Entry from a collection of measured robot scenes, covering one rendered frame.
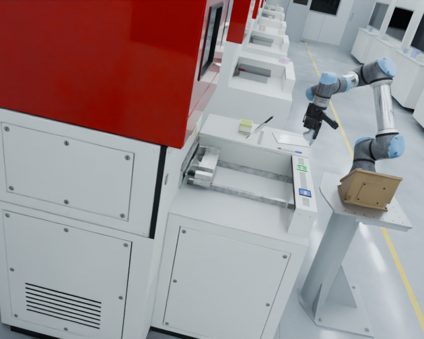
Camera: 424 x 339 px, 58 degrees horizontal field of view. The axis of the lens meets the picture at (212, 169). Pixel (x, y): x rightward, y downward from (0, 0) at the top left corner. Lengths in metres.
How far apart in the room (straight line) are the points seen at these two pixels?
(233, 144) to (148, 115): 0.94
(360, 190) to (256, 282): 0.74
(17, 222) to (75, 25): 0.85
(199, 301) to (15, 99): 1.22
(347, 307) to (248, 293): 1.03
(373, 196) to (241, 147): 0.74
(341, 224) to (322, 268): 0.33
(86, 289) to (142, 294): 0.25
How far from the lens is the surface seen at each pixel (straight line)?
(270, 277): 1.83
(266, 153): 2.16
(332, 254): 2.41
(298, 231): 1.75
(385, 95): 2.24
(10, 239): 1.85
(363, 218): 2.12
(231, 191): 1.89
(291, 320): 2.55
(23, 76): 1.46
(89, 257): 1.71
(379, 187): 2.16
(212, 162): 2.04
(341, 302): 2.77
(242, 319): 2.03
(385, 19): 12.38
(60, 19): 1.34
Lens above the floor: 1.79
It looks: 28 degrees down
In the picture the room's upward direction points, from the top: 12 degrees clockwise
